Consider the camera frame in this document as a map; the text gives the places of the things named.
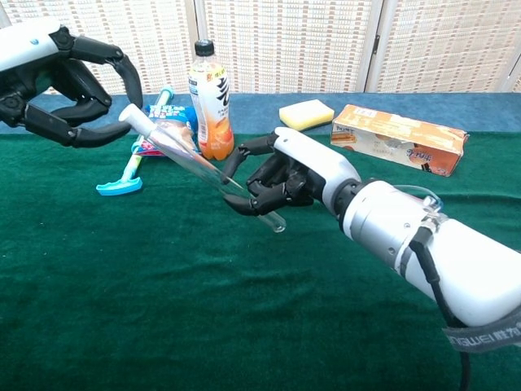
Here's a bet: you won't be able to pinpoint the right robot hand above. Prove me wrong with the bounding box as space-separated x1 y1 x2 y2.
221 126 363 217

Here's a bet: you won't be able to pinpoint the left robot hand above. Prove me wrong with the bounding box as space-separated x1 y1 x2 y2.
0 15 144 148

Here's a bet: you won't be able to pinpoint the clear glass test tube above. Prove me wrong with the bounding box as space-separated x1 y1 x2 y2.
140 120 287 234

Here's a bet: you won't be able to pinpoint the teal plastic hand pump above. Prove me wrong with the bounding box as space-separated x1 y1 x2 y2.
95 85 175 197

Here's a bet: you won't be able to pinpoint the yellow sponge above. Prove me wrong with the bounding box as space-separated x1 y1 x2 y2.
278 99 335 134

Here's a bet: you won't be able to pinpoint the blue table cover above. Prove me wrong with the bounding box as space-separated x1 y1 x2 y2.
0 92 521 138

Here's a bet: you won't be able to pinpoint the orange cardboard box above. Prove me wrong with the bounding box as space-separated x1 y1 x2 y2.
330 103 470 178

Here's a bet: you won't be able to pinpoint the orange drink bottle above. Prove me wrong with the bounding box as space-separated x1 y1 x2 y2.
188 38 236 161

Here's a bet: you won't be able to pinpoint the bamboo folding screen panel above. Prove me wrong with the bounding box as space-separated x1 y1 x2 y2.
364 0 521 95
0 0 203 97
504 48 521 94
195 0 386 95

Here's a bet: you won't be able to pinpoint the blue snack chips bag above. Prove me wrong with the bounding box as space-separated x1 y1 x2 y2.
133 103 204 160

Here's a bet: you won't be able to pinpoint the green velvet cloth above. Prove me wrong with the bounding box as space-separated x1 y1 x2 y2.
0 133 521 391

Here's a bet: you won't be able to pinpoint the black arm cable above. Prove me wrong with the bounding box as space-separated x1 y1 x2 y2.
409 226 473 391

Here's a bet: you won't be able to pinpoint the grey printed velcro strap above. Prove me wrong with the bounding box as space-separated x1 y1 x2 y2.
441 305 521 355

